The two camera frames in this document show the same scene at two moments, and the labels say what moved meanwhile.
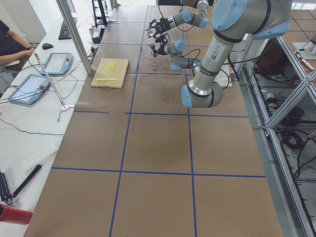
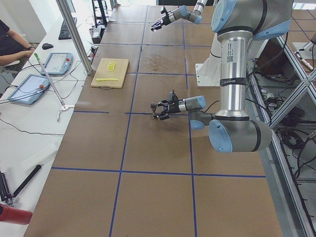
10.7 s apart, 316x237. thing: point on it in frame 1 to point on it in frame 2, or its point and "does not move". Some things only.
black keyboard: [64, 34] does not move
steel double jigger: [152, 46] to [153, 106]
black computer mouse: [47, 46] does not move
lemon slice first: [110, 67] does not move
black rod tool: [27, 180] does not move
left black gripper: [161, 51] to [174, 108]
